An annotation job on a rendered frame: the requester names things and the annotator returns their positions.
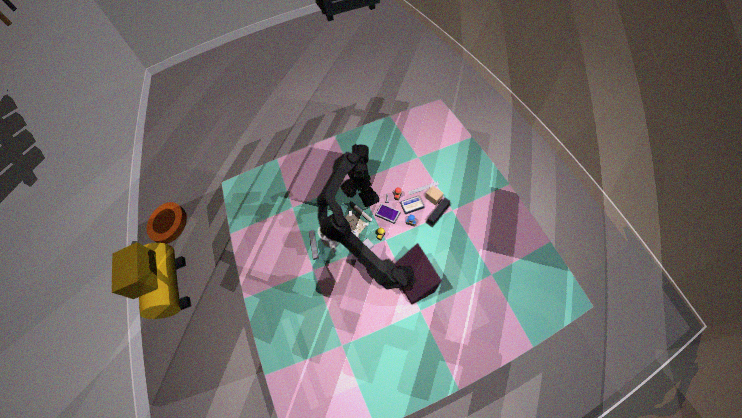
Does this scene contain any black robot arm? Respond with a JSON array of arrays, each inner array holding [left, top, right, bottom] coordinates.
[[317, 144, 417, 290]]

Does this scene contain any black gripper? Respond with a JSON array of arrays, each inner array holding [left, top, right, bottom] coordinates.
[[348, 169, 380, 207]]

